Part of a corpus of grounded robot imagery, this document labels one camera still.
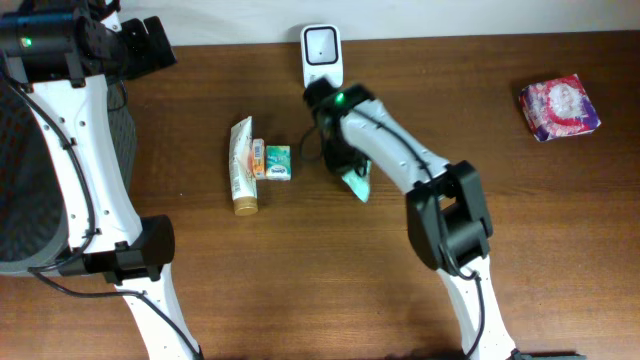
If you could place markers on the white barcode scanner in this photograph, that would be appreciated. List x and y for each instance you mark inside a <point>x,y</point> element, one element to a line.
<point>321,54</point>

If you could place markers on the grey plastic basket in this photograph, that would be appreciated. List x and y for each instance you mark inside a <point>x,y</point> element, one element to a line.
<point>30,185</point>

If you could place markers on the small teal tissue pack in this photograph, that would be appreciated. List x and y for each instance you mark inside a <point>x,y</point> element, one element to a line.
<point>278,163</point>

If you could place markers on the white cream tube gold cap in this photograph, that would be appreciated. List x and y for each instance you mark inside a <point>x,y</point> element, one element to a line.
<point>242,179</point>

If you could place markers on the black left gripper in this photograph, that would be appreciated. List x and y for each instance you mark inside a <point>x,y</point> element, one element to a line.
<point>132,34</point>

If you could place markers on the small orange box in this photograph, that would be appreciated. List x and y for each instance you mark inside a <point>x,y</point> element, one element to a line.
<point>258,160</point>

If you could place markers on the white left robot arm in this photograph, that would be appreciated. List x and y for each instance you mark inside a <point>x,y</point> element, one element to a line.
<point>59,57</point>

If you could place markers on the red purple tissue pack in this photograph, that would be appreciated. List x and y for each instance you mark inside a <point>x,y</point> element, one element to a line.
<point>558,108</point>

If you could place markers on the green wet wipes pack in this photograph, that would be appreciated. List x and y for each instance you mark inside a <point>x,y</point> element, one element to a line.
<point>358,181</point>

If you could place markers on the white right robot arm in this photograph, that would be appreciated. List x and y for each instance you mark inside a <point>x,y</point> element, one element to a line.
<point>448,221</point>

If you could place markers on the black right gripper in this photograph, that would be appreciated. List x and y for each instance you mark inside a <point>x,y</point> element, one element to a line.
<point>342,163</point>

